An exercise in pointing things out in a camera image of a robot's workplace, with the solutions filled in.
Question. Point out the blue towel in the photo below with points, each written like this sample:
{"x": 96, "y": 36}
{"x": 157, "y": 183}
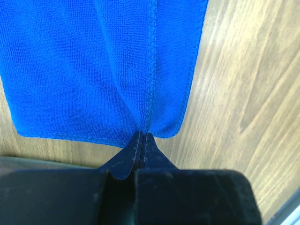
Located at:
{"x": 99, "y": 70}

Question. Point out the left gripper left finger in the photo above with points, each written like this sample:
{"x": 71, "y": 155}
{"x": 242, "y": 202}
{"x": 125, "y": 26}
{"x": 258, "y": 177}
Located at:
{"x": 127, "y": 160}

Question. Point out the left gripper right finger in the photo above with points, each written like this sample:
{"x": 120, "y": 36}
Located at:
{"x": 151, "y": 157}

